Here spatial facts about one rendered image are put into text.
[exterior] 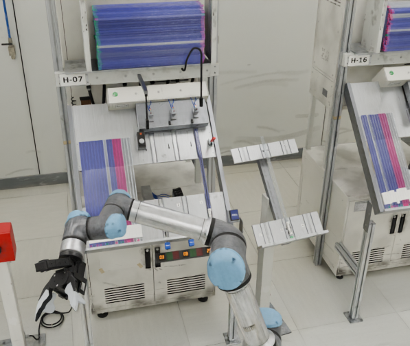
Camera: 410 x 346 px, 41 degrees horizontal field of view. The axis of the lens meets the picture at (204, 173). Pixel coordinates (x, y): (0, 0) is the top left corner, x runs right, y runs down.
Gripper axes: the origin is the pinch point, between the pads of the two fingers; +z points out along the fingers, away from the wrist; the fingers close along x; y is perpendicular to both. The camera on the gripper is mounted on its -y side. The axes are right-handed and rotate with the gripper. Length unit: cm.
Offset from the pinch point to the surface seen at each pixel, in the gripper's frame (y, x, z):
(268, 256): 121, -12, -79
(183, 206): 71, 7, -84
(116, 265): 91, 62, -78
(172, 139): 57, 7, -115
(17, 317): 67, 99, -47
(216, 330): 146, 32, -57
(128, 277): 102, 62, -76
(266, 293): 141, -1, -69
